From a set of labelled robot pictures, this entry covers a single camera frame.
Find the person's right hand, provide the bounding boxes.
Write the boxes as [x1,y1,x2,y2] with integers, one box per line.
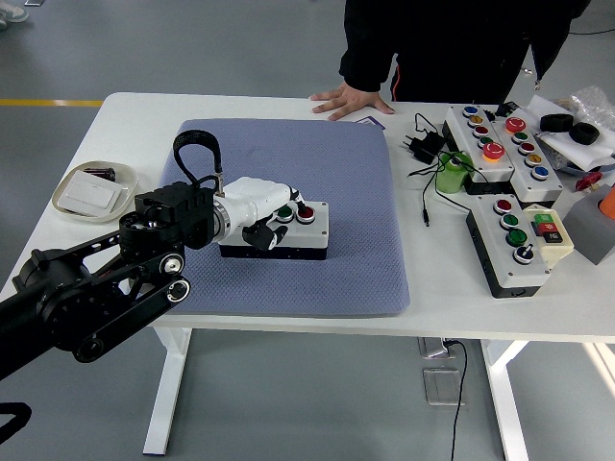
[309,81,396,121]

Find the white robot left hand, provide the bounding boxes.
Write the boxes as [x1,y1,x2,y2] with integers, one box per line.
[223,176,313,252]

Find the grey four-button control box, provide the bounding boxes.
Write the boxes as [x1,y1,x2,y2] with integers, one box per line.
[216,200,331,262]

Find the four-button box with selector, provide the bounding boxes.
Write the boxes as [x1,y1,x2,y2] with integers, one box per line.
[464,194,553,300]

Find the black power adapter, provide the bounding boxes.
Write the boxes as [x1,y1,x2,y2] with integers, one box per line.
[401,130,448,166]

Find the blue-grey textured mat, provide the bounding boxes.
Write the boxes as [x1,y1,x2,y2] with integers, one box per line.
[143,118,411,318]

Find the person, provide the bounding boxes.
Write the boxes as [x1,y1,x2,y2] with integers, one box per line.
[338,0,593,105]

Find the green tape roll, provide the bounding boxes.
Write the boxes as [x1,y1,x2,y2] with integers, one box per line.
[434,149,476,196]

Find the beige oval tray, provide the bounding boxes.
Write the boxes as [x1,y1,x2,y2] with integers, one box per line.
[51,160,140,225]

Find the white table leg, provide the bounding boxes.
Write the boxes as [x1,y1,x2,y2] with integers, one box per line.
[142,328,193,456]
[480,339,530,461]

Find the white paper sheet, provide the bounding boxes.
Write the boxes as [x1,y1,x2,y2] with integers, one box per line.
[526,94,615,173]

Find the metal floor socket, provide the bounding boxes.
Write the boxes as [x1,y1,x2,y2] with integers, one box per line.
[417,337,457,360]

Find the clear plastic bag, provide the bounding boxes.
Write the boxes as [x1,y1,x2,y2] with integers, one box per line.
[569,85,615,138]

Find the metal floor socket lid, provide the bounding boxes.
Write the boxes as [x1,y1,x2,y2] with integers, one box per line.
[422,367,466,408]

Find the grey block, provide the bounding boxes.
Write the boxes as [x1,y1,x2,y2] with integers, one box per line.
[560,184,615,266]

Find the orange cone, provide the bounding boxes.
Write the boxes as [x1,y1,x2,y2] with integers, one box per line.
[598,184,615,223]

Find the white sneaker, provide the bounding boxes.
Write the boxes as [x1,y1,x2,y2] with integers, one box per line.
[0,0,30,24]

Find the black robot body part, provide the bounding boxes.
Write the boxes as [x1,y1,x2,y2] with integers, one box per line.
[0,401,33,439]

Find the white table foot bar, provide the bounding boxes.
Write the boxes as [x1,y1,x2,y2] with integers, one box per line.
[581,342,615,385]

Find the black adapter cord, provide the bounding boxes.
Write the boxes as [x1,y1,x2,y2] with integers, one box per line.
[407,112,491,228]

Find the white wall switch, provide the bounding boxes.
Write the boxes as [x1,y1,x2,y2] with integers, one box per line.
[64,170,125,215]

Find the black foam ring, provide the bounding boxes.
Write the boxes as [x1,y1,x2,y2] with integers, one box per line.
[539,112,576,133]
[569,122,601,145]

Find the beige red-green switch box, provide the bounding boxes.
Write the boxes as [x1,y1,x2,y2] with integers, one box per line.
[522,204,576,268]

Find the black floor cable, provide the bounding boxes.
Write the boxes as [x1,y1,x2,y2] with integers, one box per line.
[444,338,470,461]

